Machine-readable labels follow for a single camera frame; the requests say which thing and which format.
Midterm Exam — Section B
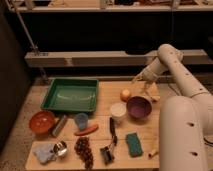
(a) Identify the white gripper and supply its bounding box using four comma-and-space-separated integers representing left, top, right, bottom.
132, 59, 167, 95

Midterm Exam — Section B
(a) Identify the yellow red apple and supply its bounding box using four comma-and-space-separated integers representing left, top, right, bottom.
120, 89, 131, 102

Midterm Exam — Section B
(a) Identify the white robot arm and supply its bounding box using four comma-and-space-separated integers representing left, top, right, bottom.
133, 44, 213, 171

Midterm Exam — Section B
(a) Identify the purple bowl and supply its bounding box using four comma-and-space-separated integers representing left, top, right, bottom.
126, 96, 152, 119

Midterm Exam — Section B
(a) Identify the black object on shelf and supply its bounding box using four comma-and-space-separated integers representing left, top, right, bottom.
125, 44, 154, 55

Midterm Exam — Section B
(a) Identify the white round container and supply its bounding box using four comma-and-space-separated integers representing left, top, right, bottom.
110, 103, 126, 122

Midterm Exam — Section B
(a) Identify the green sponge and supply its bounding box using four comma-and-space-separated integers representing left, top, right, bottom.
125, 133, 143, 157

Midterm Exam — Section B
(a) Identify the blue plastic cup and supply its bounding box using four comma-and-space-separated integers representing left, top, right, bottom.
74, 113, 88, 130

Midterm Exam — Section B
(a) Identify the orange carrot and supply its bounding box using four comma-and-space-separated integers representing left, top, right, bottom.
74, 124, 99, 136

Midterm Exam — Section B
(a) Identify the green plastic tray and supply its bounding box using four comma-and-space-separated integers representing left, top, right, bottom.
41, 78, 99, 113

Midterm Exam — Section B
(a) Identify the bunch of dark grapes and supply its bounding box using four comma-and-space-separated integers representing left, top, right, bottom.
74, 137, 93, 170

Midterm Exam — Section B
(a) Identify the metal shelf rack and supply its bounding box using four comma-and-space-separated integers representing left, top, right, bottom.
2, 0, 213, 74

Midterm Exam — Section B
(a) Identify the metal measuring cup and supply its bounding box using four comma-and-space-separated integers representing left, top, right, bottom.
53, 141, 67, 157

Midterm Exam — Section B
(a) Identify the orange bowl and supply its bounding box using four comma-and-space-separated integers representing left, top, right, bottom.
29, 110, 55, 134

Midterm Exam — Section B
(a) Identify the blue grey cloth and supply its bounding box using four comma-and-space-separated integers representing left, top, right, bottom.
33, 144, 56, 164

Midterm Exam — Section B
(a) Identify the black handled brush tool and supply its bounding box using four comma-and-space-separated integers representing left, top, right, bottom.
100, 118, 118, 165

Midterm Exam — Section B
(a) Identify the black cable on floor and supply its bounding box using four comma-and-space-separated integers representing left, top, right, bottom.
165, 6, 213, 148

